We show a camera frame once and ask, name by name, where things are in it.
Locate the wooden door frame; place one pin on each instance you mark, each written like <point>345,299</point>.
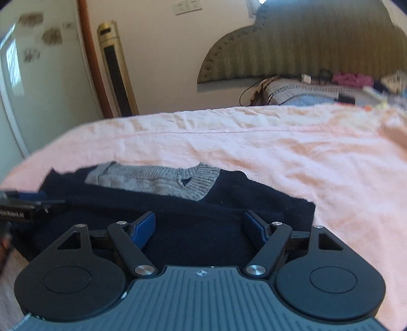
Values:
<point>92,63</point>

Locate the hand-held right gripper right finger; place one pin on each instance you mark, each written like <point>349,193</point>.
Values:
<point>254,227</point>

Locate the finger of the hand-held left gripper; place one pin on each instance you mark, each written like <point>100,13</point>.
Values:
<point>38,208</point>

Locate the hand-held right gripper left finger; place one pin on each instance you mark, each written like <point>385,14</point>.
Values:
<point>143,229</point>

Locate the white door with stickers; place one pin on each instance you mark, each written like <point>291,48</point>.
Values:
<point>47,79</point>

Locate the pink cloth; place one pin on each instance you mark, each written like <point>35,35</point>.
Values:
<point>351,79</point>

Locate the grey patterned pillow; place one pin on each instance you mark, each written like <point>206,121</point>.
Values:
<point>299,90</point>

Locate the navy and grey knit sweater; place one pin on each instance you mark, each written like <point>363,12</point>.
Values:
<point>178,207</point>

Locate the gold tower air conditioner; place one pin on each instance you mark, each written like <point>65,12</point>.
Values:
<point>116,70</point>

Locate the white wall sockets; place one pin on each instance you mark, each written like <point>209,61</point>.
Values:
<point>187,7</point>

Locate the pink blanket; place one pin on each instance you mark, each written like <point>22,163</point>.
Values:
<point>286,152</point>

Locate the olive padded headboard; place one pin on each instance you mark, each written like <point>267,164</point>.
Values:
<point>302,41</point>

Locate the white charger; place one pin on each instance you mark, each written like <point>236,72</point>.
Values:
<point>306,78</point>

